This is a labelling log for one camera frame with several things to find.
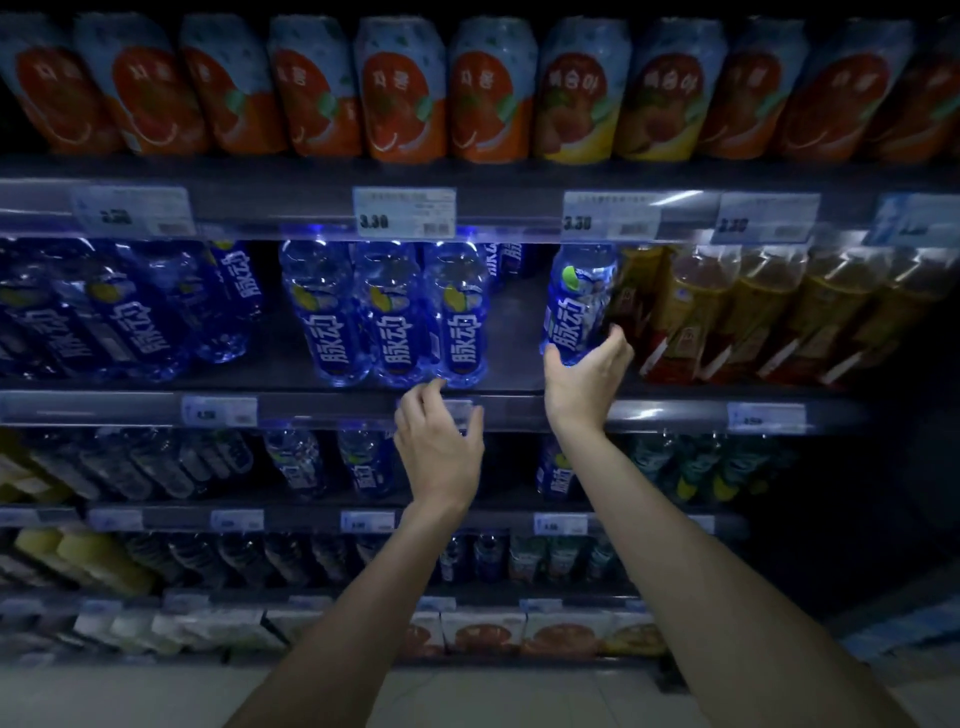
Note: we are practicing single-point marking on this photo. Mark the blue sports drink bottle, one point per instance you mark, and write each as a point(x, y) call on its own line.
point(577, 300)

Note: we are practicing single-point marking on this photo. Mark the person's left thumb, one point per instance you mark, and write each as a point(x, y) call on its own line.
point(475, 427)

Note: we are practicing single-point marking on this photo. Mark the row of white drink cartons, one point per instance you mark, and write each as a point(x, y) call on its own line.
point(180, 630)

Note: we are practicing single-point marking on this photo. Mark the grey metal store shelf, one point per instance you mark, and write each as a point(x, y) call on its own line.
point(247, 598)
point(300, 519)
point(337, 409)
point(510, 202)

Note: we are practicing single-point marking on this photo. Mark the pale yellow drink bottles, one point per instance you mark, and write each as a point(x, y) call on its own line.
point(90, 559)

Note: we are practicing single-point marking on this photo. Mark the row of blue drink bottles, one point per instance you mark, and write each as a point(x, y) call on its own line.
point(330, 315)

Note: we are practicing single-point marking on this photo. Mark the row of small price labels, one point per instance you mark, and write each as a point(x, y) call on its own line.
point(184, 602)
point(367, 522)

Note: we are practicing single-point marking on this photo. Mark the amber tea bottle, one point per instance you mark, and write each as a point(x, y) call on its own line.
point(821, 315)
point(750, 315)
point(686, 315)
point(636, 292)
point(892, 315)

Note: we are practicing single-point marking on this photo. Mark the person's left hand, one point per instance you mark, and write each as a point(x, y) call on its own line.
point(439, 457)

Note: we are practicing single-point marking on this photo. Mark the yellow drink packs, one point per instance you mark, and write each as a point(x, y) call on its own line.
point(22, 472)

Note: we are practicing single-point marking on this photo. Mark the yellow-bottom fruit drink can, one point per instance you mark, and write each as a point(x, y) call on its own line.
point(667, 97)
point(581, 97)

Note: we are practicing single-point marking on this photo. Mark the small blue label bottle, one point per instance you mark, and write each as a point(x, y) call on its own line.
point(555, 472)
point(367, 461)
point(296, 457)

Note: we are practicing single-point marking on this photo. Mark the row of dark drink bottles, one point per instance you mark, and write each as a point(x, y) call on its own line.
point(247, 559)

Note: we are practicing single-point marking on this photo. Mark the blue edged side rack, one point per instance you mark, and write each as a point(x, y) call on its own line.
point(904, 626)

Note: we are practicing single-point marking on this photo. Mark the white shelf price tag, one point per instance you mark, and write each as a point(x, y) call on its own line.
point(915, 220)
point(765, 218)
point(609, 216)
point(404, 214)
point(133, 212)

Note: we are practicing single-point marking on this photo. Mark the green label drink bottle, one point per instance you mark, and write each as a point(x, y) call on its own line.
point(694, 469)
point(651, 457)
point(739, 465)

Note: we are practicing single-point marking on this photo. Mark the row of clear water bottles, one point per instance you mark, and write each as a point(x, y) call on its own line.
point(142, 465)

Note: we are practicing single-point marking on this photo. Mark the person's right forearm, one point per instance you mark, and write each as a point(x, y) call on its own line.
point(697, 600)

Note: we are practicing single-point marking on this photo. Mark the person's right hand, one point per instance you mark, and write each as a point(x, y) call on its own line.
point(581, 394)

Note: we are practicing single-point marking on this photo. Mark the person's left forearm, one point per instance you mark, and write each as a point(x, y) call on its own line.
point(360, 615)

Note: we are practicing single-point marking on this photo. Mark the red-orange fruit drink can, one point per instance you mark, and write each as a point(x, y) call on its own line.
point(919, 112)
point(840, 105)
point(750, 97)

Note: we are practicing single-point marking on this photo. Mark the row of orange fruit cans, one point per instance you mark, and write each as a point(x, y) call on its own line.
point(315, 97)

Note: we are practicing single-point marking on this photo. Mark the small green drink bottle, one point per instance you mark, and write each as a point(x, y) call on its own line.
point(526, 559)
point(601, 559)
point(564, 559)

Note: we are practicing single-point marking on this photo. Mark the pale blue shelf price tag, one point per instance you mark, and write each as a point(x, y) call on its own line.
point(766, 418)
point(459, 411)
point(219, 412)

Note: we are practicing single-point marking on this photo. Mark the orange print drink carton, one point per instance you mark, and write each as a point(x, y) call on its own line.
point(424, 636)
point(566, 636)
point(636, 634)
point(484, 634)

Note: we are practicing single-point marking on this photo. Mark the dark blue drink can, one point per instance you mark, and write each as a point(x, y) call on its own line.
point(489, 556)
point(454, 559)

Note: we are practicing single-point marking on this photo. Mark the person's right thumb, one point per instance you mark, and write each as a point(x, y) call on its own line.
point(553, 364)

